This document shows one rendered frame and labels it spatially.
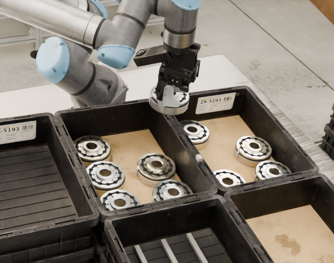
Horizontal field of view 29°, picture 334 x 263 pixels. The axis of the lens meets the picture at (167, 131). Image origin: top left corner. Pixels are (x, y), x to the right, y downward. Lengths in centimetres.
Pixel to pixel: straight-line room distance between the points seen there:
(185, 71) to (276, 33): 278
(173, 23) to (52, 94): 81
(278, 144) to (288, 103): 181
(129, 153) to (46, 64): 34
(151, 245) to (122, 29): 51
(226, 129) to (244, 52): 211
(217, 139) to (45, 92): 64
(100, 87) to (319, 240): 76
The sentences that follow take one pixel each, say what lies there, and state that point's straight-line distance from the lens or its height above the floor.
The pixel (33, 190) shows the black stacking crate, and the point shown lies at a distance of 165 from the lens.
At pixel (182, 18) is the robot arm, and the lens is 147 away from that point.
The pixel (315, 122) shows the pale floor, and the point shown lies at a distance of 357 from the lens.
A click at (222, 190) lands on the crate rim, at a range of 157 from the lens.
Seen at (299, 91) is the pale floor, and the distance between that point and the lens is 378.
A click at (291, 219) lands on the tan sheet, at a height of 83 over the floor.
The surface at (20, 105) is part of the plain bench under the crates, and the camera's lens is 214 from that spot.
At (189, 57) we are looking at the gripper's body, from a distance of 154.
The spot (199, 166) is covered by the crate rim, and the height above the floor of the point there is 92.
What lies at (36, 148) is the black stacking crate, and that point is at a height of 83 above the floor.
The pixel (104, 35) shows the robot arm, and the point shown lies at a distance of 145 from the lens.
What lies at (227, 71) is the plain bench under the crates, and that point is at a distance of 245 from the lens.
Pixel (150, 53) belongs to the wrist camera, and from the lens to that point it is 160.
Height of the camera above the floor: 197
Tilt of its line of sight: 38 degrees down
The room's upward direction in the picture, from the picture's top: 10 degrees clockwise
